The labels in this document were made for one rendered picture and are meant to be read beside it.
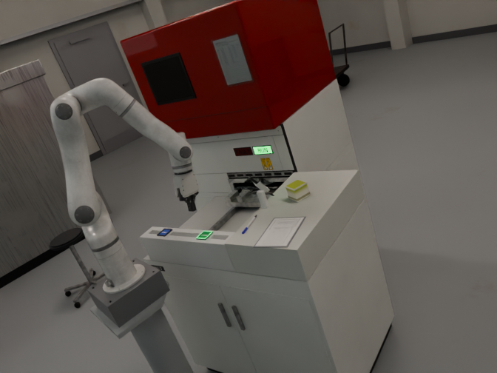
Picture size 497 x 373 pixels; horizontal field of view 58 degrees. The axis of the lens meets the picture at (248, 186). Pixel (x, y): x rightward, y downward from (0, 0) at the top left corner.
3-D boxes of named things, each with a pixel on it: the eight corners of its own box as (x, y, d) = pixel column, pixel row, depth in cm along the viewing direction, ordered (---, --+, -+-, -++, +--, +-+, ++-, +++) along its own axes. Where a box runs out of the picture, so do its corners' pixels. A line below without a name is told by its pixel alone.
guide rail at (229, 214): (247, 198, 250) (245, 194, 249) (250, 198, 249) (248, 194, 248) (192, 251, 216) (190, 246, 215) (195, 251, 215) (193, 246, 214)
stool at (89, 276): (112, 263, 421) (86, 214, 401) (132, 279, 381) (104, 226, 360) (63, 293, 398) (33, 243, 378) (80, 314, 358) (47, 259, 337)
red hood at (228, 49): (231, 97, 314) (202, 10, 291) (336, 78, 264) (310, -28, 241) (160, 142, 262) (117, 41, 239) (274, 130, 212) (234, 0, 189)
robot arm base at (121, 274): (117, 297, 178) (96, 260, 172) (96, 289, 192) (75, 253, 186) (153, 269, 190) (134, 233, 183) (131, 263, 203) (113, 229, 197)
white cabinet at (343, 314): (255, 301, 300) (214, 197, 269) (397, 327, 241) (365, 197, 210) (197, 376, 256) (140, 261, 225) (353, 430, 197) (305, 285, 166)
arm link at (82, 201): (103, 214, 186) (103, 227, 171) (73, 219, 183) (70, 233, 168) (80, 92, 172) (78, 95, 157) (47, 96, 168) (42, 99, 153)
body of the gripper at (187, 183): (185, 166, 192) (191, 191, 194) (168, 172, 184) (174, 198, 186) (197, 165, 187) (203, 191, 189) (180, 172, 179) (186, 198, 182)
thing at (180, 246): (163, 249, 229) (151, 226, 223) (247, 258, 195) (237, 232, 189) (150, 260, 222) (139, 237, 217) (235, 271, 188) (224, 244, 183)
